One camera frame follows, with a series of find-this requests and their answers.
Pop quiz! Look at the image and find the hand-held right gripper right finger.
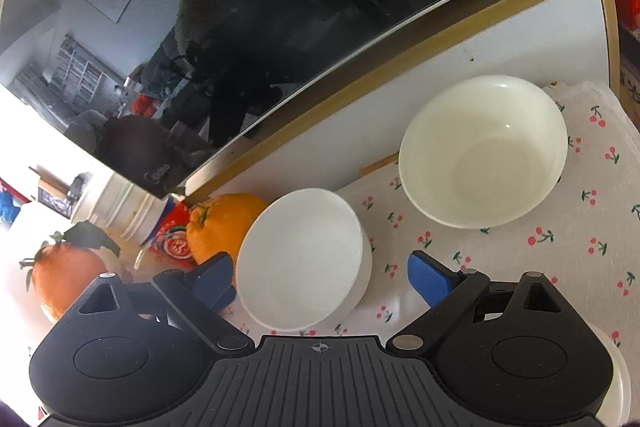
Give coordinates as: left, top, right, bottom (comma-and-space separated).
387, 250, 576, 353

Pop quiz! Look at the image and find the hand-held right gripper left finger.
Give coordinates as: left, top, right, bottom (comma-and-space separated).
62, 252, 256, 354

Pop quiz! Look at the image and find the bright white bowl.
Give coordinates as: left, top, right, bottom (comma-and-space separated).
236, 188, 374, 334

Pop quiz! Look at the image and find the cream bowl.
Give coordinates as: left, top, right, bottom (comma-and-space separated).
398, 75, 569, 230
585, 322, 632, 427

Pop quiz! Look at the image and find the red patterned paper cup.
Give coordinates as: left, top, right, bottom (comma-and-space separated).
135, 202, 198, 273

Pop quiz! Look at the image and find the stack of paper cups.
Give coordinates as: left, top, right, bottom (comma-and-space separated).
95, 172, 176, 245

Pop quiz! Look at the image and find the cherry print tablecloth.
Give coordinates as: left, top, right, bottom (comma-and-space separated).
220, 82, 640, 427

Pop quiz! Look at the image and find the large orange with leaves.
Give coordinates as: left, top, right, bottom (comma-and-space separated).
19, 232, 121, 325

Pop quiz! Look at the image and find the white wood-edged shelf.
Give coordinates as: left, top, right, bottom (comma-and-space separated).
185, 0, 623, 208

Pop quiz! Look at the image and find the black microwave oven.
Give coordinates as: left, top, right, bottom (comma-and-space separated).
0, 0, 621, 202

